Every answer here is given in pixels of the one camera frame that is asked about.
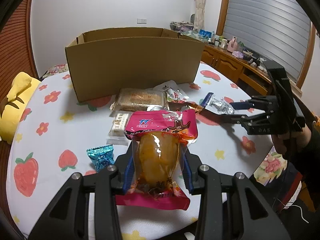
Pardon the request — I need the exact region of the silver foil snack packet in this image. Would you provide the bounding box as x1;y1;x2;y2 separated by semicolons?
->
200;92;235;115

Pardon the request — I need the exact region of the amber foil candy wrapper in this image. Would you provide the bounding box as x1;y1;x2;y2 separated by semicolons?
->
168;101;203;114

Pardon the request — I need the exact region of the pink chicken snack packet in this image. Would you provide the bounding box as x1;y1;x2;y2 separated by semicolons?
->
116;109;198;210

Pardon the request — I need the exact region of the right hand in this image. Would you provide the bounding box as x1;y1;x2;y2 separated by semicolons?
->
271;126;311;154

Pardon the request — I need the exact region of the wooden sideboard cabinet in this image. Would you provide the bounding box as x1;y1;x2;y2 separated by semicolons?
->
201;44;273;96

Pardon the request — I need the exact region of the white red snack bag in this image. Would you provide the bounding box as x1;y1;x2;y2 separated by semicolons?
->
153;80;189;101

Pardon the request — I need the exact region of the pink bottle on cabinet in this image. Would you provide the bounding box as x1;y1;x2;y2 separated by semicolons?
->
227;36;238;53

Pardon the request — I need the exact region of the teal candy wrapper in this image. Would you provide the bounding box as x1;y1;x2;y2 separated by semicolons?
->
86;145;115;172

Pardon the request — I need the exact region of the blue box on cabinet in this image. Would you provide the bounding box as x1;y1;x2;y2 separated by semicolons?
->
199;29;212;39

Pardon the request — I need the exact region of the grey window blind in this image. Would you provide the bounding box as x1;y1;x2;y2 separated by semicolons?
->
223;0;310;80

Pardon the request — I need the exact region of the small white biscuit packet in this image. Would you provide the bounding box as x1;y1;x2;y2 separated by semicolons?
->
107;112;131;146

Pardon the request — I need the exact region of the brown cracker pack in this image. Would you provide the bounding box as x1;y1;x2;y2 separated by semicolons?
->
110;88;168;112

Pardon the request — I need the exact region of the folded patterned cloth pile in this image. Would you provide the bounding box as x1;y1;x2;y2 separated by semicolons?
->
170;21;194;33

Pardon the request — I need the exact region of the beige curtain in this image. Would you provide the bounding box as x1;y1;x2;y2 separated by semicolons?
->
194;0;206;30

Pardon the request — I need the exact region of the brown cardboard box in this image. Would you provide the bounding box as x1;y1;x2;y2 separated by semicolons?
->
65;27;204;102

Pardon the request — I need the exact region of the yellow pikachu plush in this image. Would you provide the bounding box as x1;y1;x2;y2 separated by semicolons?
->
0;72;41;145

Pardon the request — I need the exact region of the wooden louvered wardrobe door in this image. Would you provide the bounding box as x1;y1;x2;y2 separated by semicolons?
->
0;0;39;98

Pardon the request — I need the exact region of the white wall switch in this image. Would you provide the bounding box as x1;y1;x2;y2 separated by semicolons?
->
137;18;147;24

